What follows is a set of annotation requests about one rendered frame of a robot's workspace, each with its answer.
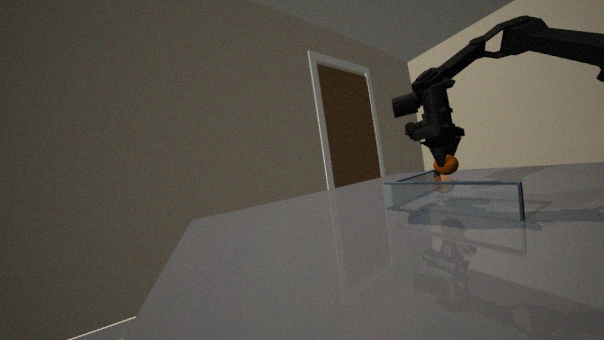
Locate clear low glass walls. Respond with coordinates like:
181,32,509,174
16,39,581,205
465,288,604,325
384,171,520,221

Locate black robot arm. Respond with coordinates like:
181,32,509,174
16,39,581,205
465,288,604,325
392,15,604,118

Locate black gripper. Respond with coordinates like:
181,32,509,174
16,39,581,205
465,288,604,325
413,103,465,167

